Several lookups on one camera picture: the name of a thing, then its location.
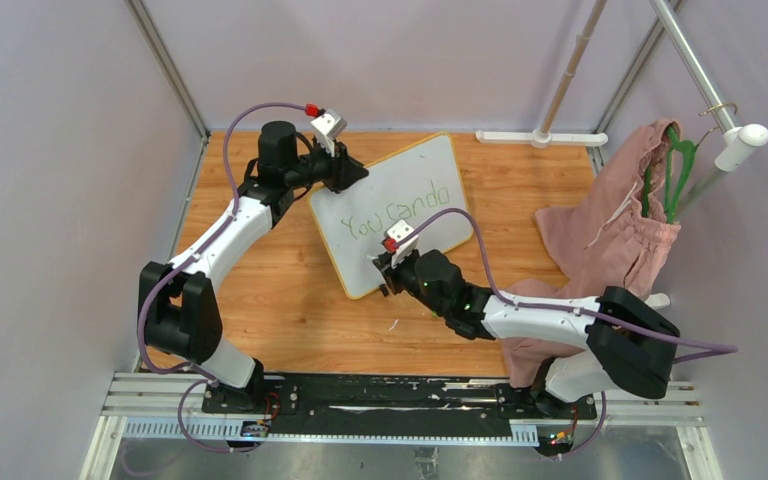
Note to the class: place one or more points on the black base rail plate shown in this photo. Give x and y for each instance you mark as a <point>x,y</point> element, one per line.
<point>390,407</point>

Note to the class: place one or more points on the green clothes hanger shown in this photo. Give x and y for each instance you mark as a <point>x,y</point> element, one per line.
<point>677,155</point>

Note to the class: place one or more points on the yellow framed whiteboard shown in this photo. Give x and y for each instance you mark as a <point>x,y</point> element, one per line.
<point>410,185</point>

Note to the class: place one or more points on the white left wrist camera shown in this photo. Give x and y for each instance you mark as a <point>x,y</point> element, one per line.
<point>327,126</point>

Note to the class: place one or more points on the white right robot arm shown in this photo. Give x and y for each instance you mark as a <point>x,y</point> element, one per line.
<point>622,342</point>

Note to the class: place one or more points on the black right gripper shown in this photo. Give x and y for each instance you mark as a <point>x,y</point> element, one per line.
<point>391,274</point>

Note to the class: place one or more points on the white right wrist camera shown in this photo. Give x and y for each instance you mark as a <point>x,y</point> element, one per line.
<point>400,241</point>

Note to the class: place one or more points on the white rack base foot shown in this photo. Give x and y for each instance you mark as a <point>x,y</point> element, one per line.
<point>542,140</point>

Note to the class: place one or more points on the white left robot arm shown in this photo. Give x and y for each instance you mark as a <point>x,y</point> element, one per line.
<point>179,313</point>

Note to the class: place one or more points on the pink cloth garment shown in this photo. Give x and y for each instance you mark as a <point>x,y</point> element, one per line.
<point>619,234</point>

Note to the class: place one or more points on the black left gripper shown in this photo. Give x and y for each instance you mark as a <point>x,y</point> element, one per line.
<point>349,172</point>

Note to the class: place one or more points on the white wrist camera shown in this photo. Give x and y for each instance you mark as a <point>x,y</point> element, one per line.
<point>400,241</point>
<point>327,126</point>

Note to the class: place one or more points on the silver clothes rail pole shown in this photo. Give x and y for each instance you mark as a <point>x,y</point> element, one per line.
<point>740,141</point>

